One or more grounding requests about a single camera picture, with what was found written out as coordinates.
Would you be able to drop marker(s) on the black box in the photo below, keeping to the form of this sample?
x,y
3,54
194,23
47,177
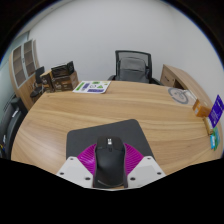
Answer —
x,y
62,69

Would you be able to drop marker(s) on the black mesh office chair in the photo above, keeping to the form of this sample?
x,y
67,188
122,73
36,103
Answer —
x,y
133,54

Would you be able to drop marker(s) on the black computer mouse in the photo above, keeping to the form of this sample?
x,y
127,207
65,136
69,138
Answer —
x,y
110,161

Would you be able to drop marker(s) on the black padded office chair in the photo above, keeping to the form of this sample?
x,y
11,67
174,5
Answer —
x,y
11,123

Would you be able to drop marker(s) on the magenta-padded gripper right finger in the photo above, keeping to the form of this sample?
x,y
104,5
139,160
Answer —
x,y
145,170

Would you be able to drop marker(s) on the brown snack packet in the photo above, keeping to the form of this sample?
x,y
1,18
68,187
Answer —
x,y
208,126

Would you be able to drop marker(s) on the dark grey mouse pad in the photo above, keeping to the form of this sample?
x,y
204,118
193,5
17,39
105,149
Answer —
x,y
110,130

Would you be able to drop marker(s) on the grey backpack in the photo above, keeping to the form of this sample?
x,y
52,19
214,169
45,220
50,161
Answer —
x,y
134,70

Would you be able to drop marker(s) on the white green purple leaflet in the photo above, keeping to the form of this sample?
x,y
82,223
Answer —
x,y
91,87

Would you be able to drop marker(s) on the small blue packet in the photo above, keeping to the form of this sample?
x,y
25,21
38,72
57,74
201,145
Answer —
x,y
212,142

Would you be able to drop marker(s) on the white paper sheet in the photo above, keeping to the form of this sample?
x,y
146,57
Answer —
x,y
191,96

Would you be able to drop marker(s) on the green packet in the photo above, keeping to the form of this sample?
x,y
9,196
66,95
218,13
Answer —
x,y
217,138

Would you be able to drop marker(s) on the round grey disc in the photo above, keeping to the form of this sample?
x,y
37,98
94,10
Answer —
x,y
177,95

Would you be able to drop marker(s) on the brown cardboard box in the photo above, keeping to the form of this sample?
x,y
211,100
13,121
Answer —
x,y
65,83

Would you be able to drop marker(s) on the purple standing pouch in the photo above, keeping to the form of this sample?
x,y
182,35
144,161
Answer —
x,y
216,111

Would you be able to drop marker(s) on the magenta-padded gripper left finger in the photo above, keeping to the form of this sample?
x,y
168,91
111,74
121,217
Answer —
x,y
75,170

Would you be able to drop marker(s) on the wooden shelf unit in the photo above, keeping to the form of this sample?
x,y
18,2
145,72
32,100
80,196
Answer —
x,y
21,71

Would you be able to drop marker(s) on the wooden side desk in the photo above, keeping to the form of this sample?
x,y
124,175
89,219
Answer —
x,y
180,78

